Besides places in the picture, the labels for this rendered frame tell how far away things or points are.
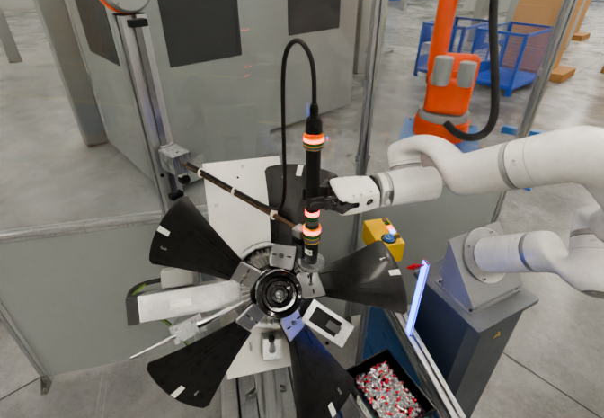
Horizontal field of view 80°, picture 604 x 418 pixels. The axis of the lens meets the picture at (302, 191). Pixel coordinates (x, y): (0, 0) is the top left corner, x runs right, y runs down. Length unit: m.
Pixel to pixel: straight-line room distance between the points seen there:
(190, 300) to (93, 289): 0.96
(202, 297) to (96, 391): 1.42
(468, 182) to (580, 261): 0.44
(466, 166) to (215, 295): 0.75
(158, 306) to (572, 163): 1.01
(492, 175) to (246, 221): 0.77
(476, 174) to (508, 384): 1.84
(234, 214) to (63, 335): 1.32
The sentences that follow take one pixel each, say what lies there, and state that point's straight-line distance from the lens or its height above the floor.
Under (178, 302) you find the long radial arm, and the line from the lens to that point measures 1.13.
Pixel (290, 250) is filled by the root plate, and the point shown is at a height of 1.27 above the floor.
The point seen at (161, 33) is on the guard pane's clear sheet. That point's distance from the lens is 1.42.
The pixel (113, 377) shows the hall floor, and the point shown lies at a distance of 2.47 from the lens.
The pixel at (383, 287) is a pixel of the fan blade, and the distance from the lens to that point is 1.05.
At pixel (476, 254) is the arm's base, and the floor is 1.10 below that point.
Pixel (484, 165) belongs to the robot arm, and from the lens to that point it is 0.75.
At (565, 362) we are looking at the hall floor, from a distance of 2.73.
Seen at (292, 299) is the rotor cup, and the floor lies 1.20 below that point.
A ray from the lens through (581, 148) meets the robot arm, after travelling 0.69.
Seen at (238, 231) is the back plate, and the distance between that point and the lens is 1.22.
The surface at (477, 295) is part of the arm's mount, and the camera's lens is 1.38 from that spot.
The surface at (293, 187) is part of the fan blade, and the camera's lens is 1.02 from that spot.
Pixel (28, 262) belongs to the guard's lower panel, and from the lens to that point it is 1.97.
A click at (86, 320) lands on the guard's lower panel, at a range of 2.19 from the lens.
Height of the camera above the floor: 1.93
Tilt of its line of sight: 33 degrees down
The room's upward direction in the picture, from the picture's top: straight up
